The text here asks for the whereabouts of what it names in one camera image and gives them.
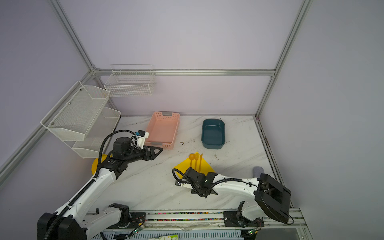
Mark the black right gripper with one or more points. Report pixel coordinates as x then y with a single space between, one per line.
194 191

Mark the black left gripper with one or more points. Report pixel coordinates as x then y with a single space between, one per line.
151 156

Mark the yellow paper napkin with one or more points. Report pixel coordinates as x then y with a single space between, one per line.
184 165

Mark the yellow plastic knife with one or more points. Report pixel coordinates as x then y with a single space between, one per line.
200 162

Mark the yellow plastic spoon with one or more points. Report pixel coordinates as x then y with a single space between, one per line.
192 158

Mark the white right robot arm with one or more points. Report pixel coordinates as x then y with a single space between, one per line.
261 197

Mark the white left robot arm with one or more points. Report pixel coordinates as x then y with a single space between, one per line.
68 222

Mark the pink perforated plastic basket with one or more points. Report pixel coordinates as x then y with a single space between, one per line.
162 130

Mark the teal oval plastic tub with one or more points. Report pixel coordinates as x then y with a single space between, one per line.
213 134

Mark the grey oval case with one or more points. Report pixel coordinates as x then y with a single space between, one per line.
257 171

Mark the white mesh shelf lower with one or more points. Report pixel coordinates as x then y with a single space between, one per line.
104 125

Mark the white mesh shelf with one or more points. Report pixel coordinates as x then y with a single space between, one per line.
104 125
72 118

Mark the yellow banana toy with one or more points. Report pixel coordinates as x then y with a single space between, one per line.
95 164

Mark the white mesh shelf upper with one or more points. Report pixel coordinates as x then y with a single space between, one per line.
72 118

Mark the white wire wall basket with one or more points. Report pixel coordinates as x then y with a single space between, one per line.
131 81

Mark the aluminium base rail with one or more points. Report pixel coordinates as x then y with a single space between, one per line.
187 220

